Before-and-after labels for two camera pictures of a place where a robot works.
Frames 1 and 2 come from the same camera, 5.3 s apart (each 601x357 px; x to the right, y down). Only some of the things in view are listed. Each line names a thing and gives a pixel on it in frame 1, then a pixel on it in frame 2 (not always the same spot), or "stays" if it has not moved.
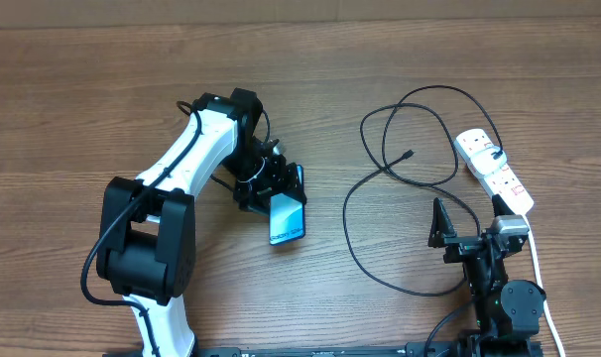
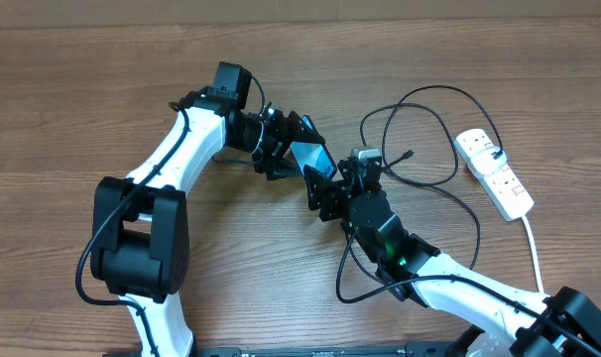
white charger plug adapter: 484,162 stays
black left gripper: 244,195 → 284,133
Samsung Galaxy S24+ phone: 287,221 → 313,155
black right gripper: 439,236 → 325,194
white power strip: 502,182 stays
